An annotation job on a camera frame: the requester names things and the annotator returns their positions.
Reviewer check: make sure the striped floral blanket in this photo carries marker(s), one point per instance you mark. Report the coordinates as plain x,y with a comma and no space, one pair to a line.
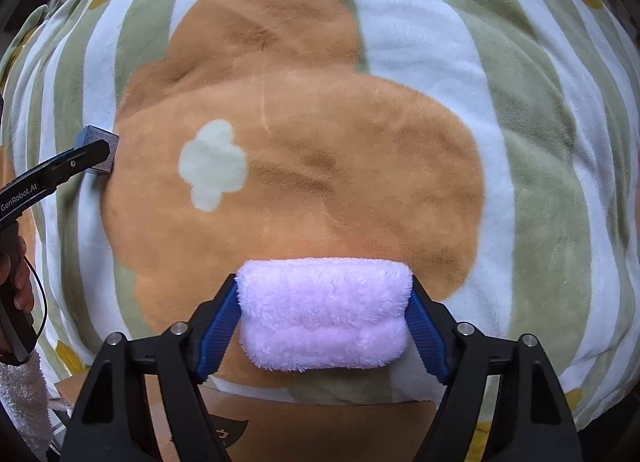
400,167

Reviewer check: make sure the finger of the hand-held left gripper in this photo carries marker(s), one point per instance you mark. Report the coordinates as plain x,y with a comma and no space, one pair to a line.
75,162

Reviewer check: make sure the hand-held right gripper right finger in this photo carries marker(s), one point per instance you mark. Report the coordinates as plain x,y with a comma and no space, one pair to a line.
425,327

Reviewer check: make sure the pink fluffy towel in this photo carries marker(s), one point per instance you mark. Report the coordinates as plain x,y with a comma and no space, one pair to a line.
325,312

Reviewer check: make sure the person's left hand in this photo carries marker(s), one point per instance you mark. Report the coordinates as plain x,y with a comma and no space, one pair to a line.
17,272

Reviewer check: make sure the white terry towel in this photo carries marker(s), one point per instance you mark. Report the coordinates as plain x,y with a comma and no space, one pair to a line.
22,397

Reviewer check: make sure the cardboard box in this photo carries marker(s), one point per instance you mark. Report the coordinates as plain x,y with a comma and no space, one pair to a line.
300,432

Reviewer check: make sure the white patterned small carton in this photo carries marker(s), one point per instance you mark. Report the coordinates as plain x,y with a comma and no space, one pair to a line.
97,137

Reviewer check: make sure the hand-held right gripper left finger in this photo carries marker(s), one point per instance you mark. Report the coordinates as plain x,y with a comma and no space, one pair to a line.
220,327

